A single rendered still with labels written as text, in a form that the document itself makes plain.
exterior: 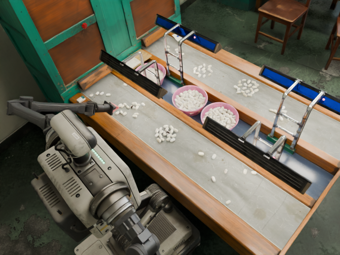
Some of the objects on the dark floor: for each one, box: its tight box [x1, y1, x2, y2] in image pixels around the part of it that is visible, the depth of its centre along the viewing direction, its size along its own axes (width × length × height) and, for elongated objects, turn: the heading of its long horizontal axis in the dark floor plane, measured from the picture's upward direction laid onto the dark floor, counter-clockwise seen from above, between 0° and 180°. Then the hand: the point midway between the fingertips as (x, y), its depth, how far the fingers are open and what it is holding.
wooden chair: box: [254, 0, 312, 55], centre depth 337 cm, size 44×43×91 cm
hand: (117, 107), depth 209 cm, fingers closed
